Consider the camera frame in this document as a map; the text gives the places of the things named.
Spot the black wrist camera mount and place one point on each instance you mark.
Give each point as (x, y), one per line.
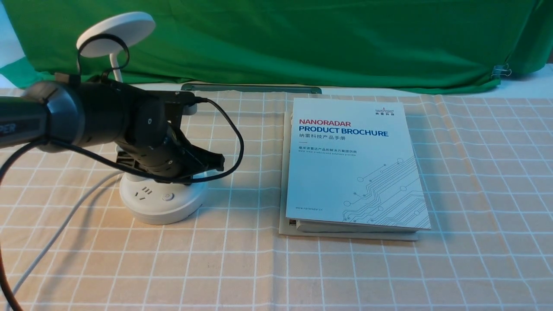
(178, 104)

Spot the checkered beige tablecloth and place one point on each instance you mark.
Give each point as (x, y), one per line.
(486, 165)

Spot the white product brochure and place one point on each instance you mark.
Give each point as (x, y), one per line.
(352, 163)

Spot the white desk lamp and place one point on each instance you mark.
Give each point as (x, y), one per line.
(149, 201)

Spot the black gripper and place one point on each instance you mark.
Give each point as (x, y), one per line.
(155, 146)

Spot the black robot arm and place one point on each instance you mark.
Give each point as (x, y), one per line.
(57, 116)

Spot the green backdrop cloth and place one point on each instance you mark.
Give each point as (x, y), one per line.
(424, 46)

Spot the metal binder clip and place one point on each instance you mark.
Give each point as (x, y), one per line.
(500, 71)

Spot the grey metal bar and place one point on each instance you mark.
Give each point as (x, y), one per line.
(250, 88)

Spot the middle book in stack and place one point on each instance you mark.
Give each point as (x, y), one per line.
(361, 228)

